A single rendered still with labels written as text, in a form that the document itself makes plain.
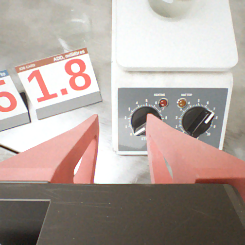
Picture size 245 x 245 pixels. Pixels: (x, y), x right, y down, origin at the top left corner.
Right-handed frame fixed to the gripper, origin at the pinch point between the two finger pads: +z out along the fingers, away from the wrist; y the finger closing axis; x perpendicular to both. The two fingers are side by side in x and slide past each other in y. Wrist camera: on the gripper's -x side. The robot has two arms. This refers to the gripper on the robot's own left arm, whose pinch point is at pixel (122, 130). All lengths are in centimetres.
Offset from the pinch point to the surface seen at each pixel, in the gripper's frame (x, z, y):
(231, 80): 0.7, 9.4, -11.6
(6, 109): 5.7, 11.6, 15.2
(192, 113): 3.7, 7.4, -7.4
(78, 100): 5.4, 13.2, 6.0
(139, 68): -1.0, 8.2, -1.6
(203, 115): 3.2, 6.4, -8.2
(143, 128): 4.2, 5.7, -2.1
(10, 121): 7.3, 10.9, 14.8
